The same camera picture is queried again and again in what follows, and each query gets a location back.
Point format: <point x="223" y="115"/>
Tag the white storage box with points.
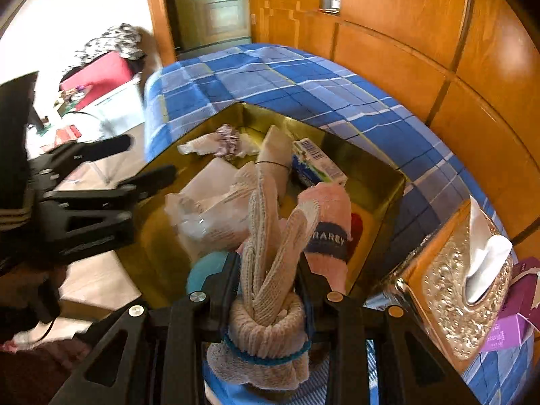
<point x="122" y="105"/>

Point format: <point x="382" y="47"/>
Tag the blue tissue pack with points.
<point x="316" y="162"/>

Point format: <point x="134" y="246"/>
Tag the beige cloth roll black band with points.
<point x="274" y="147"/>

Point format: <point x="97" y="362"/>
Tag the red box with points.
<point x="97" y="74"/>

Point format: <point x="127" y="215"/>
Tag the white plastic packet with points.
<point x="202" y="211"/>

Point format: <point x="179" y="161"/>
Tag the purple carton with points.
<point x="512" y="329"/>

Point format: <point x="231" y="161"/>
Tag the mauve scrunchie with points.
<point x="230" y="141"/>

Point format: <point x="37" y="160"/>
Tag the blue plush toy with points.
<point x="204" y="274"/>

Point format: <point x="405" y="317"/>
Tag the gold metal tray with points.
<point x="371" y="185"/>

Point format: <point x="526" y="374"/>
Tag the glass panel door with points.
<point x="219" y="8"/>

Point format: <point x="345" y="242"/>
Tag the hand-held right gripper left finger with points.
<point x="219" y="282"/>

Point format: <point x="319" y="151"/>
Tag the ornate silver tissue box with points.
<point x="438" y="295"/>

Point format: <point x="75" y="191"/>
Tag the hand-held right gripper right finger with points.
<point x="316" y="289"/>

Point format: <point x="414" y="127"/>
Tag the dark red cloth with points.
<point x="38" y="371"/>

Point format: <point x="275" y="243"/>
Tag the wooden panel door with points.
<point x="282" y="8"/>

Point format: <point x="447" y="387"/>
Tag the black white patterned cloth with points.
<point x="114" y="40"/>

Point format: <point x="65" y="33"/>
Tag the white tissue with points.
<point x="489" y="257"/>

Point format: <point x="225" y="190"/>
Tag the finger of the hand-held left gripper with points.
<point x="152" y="179"/>
<point x="105" y="147"/>

